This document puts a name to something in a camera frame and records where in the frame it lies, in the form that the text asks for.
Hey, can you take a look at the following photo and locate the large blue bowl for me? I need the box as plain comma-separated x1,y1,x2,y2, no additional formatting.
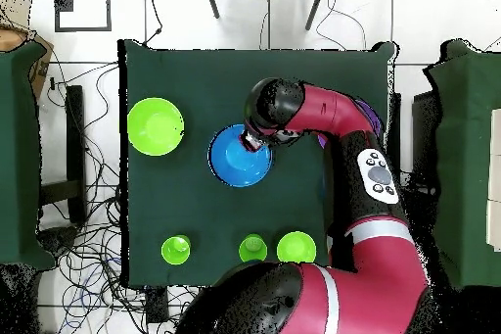
206,123,274,189

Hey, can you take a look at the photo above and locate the dark green tablecloth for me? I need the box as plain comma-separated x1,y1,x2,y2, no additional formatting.
117,38,397,288

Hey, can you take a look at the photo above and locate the small light green bowl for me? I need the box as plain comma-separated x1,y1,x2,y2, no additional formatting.
276,230,317,264

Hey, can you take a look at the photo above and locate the large green bowl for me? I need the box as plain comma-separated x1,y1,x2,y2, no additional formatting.
126,97,185,158

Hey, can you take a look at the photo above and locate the green stepped cup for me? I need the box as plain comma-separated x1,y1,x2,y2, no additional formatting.
160,234,192,266

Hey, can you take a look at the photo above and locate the purple bowl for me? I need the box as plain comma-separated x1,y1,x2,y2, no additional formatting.
317,98,384,149

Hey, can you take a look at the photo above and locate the black tripod leg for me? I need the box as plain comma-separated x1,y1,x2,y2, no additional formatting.
203,0,221,21
304,0,330,32

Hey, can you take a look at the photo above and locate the black floor stand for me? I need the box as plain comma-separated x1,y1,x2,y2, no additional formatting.
38,84,88,225

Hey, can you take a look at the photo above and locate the black box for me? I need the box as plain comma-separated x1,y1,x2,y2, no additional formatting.
408,90,441,188

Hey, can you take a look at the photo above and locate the grey stand base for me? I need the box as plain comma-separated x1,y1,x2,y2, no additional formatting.
36,225,79,258

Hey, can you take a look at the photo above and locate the green cloth side table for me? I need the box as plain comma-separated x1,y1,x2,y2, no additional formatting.
422,39,501,296
0,41,57,271

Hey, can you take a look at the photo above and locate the brown cardboard box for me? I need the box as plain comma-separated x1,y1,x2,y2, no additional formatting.
0,26,55,97

